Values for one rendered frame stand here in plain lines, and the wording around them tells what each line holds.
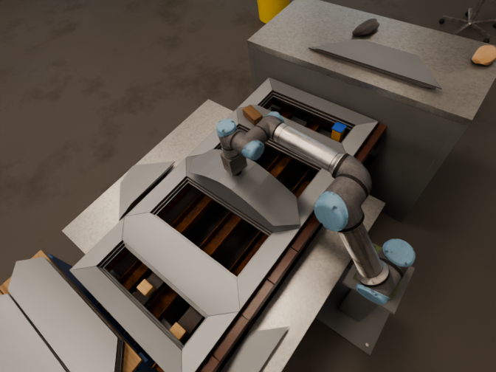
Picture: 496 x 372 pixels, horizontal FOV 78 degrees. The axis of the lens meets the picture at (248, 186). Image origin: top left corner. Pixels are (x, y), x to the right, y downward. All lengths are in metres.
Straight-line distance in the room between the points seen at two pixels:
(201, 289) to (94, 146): 2.34
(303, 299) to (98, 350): 0.88
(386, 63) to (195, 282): 1.46
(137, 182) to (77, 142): 1.80
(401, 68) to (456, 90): 0.28
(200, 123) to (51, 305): 1.26
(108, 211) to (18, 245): 1.42
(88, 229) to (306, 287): 1.17
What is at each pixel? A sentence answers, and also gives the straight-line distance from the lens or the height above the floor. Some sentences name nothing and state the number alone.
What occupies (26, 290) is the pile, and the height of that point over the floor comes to 0.85.
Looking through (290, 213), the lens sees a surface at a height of 0.92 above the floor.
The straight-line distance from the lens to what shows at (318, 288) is 1.54.
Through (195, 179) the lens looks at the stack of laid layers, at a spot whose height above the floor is 0.87.
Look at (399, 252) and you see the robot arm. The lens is 1.32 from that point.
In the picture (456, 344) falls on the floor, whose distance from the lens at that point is 2.39.
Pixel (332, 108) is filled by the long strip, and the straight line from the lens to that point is 1.90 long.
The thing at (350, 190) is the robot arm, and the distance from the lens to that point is 0.99.
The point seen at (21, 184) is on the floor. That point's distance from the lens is 3.57.
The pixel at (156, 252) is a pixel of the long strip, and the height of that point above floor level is 0.87.
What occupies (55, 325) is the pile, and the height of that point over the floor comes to 0.85.
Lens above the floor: 2.16
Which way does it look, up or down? 57 degrees down
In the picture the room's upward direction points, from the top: 11 degrees counter-clockwise
